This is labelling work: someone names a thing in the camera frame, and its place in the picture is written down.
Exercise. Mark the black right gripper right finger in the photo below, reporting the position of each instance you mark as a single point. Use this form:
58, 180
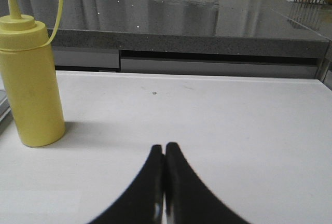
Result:
188, 199

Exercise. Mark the yellow squeeze bottle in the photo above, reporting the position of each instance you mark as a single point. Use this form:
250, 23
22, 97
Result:
29, 76

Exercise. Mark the grey stone counter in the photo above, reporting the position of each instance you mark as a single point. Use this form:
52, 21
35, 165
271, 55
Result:
238, 28

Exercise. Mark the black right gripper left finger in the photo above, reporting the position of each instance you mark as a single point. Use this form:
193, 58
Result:
142, 201

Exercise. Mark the silver digital kitchen scale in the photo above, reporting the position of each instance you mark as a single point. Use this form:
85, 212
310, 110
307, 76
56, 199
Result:
6, 117

